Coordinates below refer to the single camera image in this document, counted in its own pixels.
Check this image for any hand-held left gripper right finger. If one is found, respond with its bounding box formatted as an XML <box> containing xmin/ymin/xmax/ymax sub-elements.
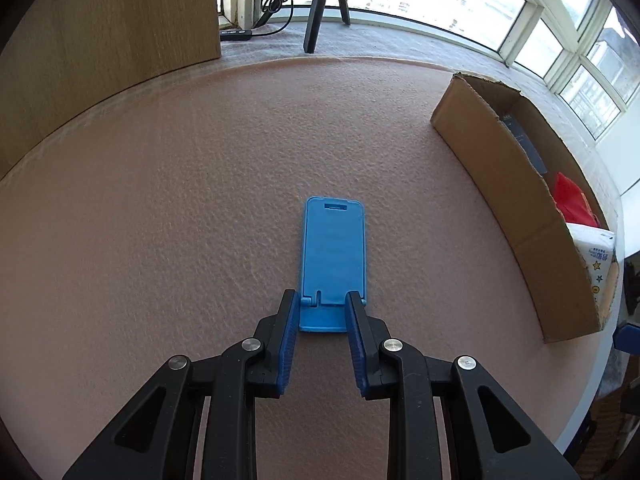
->
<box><xmin>344</xmin><ymin>290</ymin><xmax>578</xmax><ymax>480</ymax></box>

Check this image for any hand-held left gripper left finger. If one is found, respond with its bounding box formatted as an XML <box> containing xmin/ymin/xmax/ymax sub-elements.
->
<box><xmin>62</xmin><ymin>289</ymin><xmax>299</xmax><ymax>480</ymax></box>

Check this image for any blue folding phone stand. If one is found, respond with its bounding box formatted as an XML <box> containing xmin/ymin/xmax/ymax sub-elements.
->
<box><xmin>299</xmin><ymin>196</ymin><xmax>371</xmax><ymax>333</ymax></box>

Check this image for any brown cardboard box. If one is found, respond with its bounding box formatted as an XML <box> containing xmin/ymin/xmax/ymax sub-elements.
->
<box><xmin>430</xmin><ymin>72</ymin><xmax>621</xmax><ymax>345</ymax></box>

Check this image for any white patterned tissue pack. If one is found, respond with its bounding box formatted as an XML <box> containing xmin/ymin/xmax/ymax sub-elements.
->
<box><xmin>567</xmin><ymin>223</ymin><xmax>619</xmax><ymax>328</ymax></box>

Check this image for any red cloth bag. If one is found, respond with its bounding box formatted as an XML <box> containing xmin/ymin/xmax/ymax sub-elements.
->
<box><xmin>552</xmin><ymin>172</ymin><xmax>601</xmax><ymax>228</ymax></box>

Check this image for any black printed card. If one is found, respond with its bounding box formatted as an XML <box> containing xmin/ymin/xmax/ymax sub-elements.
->
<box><xmin>501</xmin><ymin>112</ymin><xmax>548</xmax><ymax>176</ymax></box>

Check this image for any pink felt mat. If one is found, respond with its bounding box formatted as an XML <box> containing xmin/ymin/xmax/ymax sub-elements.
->
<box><xmin>0</xmin><ymin>55</ymin><xmax>621</xmax><ymax>480</ymax></box>

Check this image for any black tripod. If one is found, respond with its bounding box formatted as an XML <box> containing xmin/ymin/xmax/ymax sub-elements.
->
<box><xmin>287</xmin><ymin>0</ymin><xmax>352</xmax><ymax>55</ymax></box>

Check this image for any light wooden board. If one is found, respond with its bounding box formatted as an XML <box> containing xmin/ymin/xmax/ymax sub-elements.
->
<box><xmin>0</xmin><ymin>0</ymin><xmax>222</xmax><ymax>178</ymax></box>

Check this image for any white window frame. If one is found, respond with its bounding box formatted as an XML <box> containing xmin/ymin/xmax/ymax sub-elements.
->
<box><xmin>215</xmin><ymin>0</ymin><xmax>640</xmax><ymax>141</ymax></box>

